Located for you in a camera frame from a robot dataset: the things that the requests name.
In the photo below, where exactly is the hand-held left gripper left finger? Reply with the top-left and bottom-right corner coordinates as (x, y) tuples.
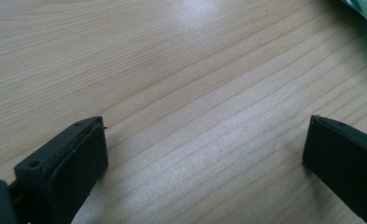
(13, 116), (109, 224)

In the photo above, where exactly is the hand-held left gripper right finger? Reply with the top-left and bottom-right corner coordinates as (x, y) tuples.
(302, 114), (367, 224)

